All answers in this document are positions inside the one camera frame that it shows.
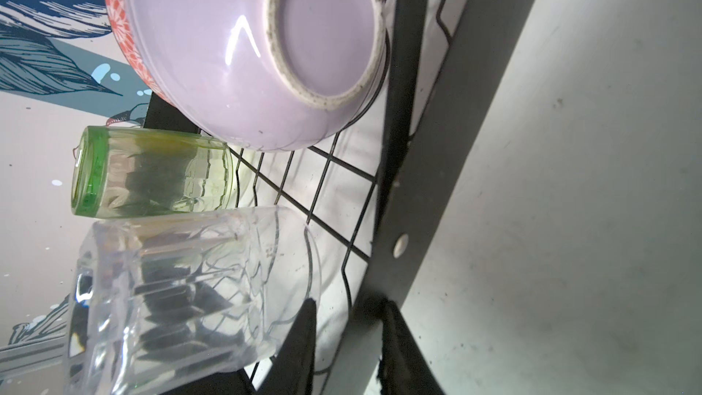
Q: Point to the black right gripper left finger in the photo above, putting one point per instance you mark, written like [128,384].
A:
[293,370]

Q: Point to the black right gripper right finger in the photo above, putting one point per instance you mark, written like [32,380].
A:
[402,369]

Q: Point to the clear glass tumbler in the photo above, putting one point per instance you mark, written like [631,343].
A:
[159,302]

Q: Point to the green glass tumbler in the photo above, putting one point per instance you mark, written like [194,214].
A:
[125,172]

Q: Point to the black two-tier dish rack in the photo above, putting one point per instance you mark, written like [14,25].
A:
[420,163]

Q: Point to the lilac ceramic bowl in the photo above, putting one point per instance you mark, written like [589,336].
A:
[268,75]

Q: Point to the red patterned bowl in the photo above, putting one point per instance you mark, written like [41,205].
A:
[122,31]

